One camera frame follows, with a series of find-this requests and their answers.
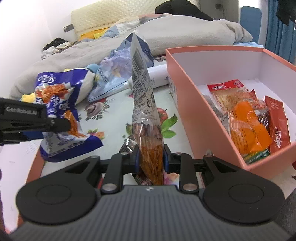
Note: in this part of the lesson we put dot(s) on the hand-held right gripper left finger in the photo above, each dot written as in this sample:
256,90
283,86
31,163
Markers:
137,160

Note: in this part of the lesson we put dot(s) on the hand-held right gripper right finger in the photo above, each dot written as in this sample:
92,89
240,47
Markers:
166,160

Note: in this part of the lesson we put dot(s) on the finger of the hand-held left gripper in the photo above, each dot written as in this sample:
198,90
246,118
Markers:
59,125

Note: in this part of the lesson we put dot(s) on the blue white snack bag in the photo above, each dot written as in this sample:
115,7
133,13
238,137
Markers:
69,76

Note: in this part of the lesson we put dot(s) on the shallow pink box lid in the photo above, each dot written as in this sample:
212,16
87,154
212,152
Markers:
13,185

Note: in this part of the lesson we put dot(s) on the deep pink cardboard box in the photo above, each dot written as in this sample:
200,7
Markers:
185,92

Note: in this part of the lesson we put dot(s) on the grey clear snack packet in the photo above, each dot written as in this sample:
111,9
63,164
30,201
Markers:
215,109

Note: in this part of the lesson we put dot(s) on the white printed spicy strip packet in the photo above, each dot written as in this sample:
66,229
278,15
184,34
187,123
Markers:
141,88

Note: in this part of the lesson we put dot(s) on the red topped clear snack packet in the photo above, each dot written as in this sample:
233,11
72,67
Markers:
229,96

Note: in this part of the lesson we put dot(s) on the orange topped snack packet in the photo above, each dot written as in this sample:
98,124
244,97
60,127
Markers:
252,132

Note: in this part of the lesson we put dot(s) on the brown red snack packet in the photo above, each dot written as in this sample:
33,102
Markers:
262,120

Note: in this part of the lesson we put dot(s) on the red foil snack packet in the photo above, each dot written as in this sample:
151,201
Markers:
277,129

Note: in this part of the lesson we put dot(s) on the silver foil snack packet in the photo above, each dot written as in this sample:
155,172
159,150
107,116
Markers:
128,143

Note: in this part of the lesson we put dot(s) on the small brown snack packet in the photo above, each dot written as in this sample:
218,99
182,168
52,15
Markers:
141,179

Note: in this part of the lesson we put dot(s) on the white blue plush toy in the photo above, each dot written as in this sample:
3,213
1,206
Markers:
85,88

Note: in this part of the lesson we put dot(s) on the translucent blue plastic bag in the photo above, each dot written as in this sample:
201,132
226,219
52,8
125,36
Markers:
111,76

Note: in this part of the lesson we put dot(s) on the white cloth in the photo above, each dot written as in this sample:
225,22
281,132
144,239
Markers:
48,52

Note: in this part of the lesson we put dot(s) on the black cloth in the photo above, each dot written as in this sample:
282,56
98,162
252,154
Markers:
55,43

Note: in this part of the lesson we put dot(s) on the white spray bottle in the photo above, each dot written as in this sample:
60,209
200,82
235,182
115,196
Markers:
159,74

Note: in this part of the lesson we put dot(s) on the yellow pillow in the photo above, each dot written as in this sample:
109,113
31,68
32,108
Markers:
92,34

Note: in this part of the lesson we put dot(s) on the cream quilted headboard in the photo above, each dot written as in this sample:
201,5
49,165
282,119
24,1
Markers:
104,16

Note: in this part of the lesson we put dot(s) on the grey duvet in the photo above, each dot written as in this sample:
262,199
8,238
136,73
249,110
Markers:
185,34

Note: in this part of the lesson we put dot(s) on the light blue bed sheet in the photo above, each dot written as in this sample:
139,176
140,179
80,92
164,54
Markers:
249,44

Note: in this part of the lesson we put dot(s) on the black clothing pile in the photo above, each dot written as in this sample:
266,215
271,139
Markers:
180,10

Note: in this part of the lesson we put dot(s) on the blue chair back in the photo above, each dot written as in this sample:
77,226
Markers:
251,25

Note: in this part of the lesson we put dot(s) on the blue curtain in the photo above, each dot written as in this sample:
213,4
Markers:
277,39

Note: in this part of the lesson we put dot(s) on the dark hanging clothes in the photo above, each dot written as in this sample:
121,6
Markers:
286,11

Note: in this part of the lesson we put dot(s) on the grey wall plate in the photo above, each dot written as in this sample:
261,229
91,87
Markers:
68,27

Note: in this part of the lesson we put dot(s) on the black wall socket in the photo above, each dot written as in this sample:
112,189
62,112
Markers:
217,5

